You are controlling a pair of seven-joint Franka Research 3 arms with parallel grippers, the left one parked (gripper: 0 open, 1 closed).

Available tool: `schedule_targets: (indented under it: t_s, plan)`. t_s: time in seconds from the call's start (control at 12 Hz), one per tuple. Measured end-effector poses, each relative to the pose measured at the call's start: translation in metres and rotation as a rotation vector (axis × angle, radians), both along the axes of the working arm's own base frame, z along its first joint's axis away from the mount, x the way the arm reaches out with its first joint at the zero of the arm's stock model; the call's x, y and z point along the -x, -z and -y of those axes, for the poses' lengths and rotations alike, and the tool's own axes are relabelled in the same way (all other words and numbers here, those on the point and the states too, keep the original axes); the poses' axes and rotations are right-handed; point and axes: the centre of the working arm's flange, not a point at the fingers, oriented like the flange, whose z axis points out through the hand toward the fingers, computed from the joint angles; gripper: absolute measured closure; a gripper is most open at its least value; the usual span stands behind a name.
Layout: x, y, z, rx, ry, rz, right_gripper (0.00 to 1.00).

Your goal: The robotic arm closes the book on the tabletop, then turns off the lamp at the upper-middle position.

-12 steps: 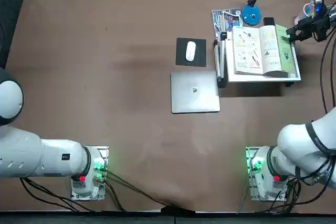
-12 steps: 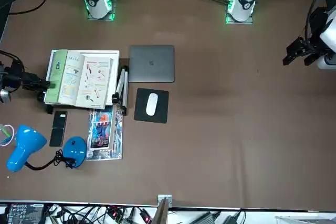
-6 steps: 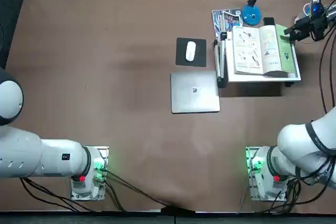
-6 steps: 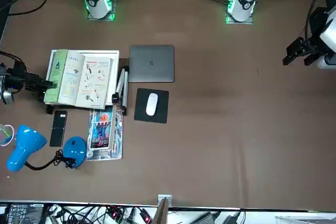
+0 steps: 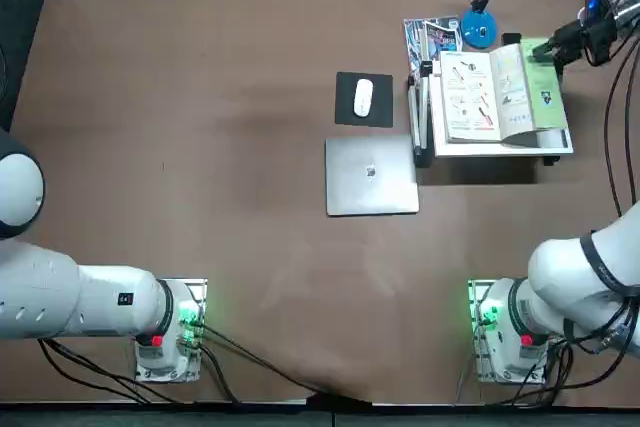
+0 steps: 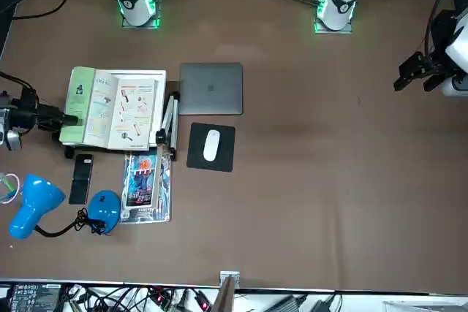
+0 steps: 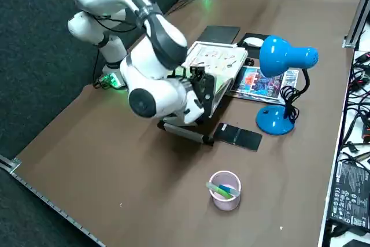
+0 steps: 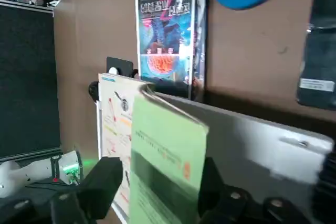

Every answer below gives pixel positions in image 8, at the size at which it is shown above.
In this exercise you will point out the small blue cover book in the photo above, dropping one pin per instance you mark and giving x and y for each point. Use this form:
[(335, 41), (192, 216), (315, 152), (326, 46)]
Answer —
[(165, 37)]

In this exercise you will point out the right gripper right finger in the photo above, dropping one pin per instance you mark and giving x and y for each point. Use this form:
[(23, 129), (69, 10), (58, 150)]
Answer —
[(210, 195)]

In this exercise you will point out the white folding laptop stand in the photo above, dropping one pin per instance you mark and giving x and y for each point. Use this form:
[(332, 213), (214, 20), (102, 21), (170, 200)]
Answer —
[(262, 134)]

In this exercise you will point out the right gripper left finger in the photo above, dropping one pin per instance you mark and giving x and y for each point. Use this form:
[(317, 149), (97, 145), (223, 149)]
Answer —
[(105, 182)]

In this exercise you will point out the black folding phone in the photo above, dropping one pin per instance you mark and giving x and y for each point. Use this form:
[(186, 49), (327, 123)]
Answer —
[(320, 64)]

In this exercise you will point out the green cover picture book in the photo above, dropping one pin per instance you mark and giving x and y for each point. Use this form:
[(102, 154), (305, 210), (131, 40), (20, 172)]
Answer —
[(168, 142)]

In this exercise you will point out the large glossy blue magazine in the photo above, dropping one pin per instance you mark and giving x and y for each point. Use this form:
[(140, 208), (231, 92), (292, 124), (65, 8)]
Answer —
[(200, 24)]

